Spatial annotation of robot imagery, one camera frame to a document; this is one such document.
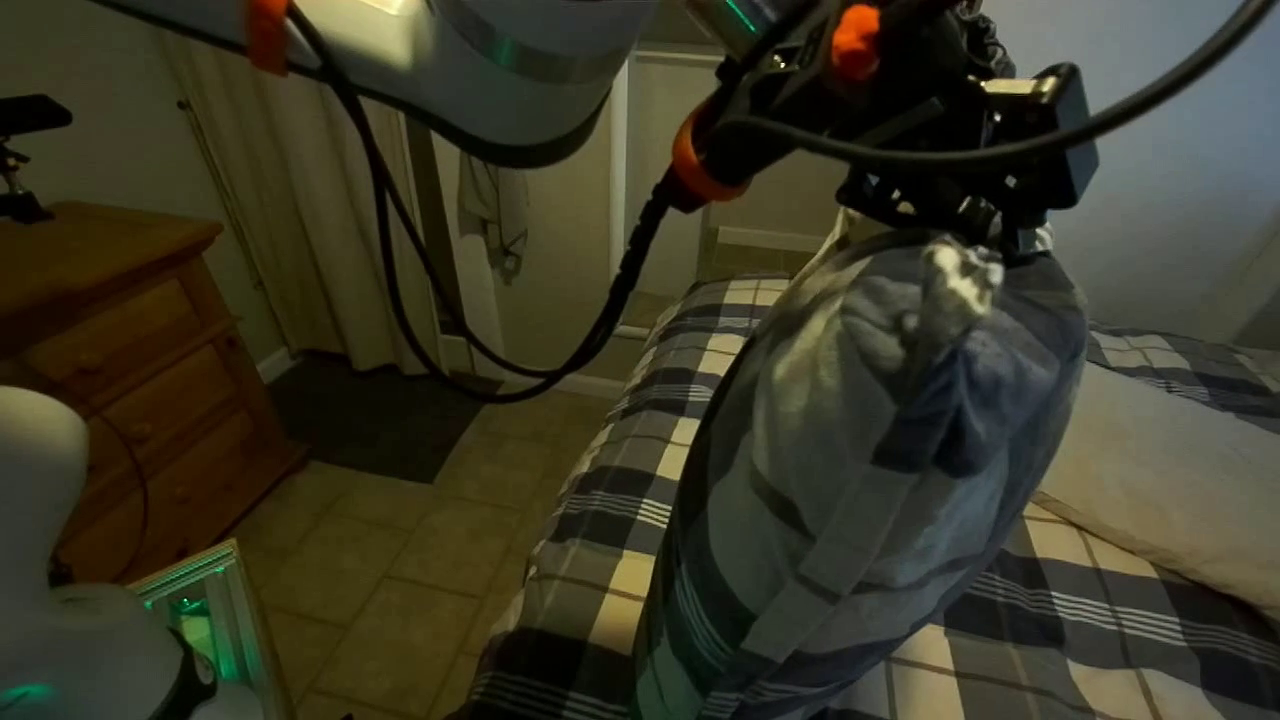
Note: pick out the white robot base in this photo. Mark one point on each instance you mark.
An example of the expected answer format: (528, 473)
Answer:
(63, 626)

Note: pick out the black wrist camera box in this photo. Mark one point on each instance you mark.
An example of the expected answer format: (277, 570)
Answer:
(1052, 142)

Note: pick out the checked bedspread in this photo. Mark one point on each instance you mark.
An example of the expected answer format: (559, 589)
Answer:
(601, 534)

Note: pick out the wooden dresser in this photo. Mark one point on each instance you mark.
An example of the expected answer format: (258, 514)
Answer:
(120, 361)

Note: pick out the beige curtain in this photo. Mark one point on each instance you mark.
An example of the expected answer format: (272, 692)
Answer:
(307, 240)

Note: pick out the dark floor mat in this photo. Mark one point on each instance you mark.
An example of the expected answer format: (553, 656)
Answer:
(373, 422)

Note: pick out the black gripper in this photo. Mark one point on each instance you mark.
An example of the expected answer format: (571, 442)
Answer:
(935, 135)

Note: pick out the hanging grey bag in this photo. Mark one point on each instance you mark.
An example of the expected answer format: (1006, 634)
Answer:
(491, 215)

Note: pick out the green lit control box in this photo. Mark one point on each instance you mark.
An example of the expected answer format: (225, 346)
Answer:
(225, 614)

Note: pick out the cream pillow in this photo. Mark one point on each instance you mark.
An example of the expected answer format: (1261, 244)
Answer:
(1173, 493)

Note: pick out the white door frame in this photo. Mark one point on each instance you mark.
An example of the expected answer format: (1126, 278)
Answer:
(623, 226)

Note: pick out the white wardrobe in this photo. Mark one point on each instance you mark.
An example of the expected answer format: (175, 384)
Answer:
(1173, 203)

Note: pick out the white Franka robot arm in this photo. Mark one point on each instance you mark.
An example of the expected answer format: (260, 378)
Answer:
(507, 66)

